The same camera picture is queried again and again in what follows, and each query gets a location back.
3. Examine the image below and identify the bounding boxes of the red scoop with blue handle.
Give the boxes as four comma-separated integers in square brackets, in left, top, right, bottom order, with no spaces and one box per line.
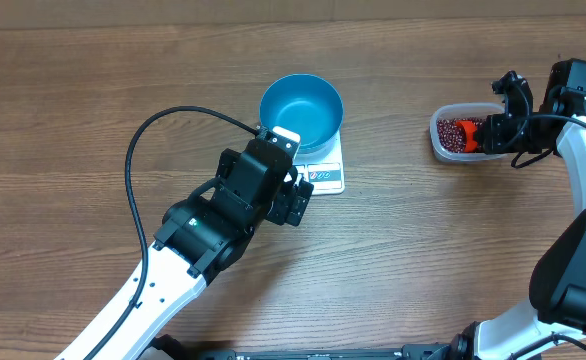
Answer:
[455,118,484,153]

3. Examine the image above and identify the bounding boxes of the red adzuki beans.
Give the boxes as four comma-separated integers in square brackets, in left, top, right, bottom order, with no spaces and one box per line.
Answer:
[436,118,468,153]

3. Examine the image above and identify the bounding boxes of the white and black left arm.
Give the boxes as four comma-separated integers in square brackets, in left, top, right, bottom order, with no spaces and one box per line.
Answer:
[59,132,313,359]

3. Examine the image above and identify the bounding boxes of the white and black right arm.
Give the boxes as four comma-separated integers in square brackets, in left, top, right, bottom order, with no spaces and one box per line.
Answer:
[422,58,586,359]

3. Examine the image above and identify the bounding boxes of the white digital kitchen scale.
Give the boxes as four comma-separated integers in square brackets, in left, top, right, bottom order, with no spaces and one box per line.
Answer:
[294,132,345,196]

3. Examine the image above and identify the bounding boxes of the blue plastic bowl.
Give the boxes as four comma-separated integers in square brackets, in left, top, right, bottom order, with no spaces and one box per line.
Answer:
[259,74,345,153]

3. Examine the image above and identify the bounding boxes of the clear plastic food container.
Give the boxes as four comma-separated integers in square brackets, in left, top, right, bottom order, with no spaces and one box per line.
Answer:
[429,102,505,163]

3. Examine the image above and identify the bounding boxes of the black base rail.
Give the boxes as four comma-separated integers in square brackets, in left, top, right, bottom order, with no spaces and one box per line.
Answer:
[139,335,465,360]

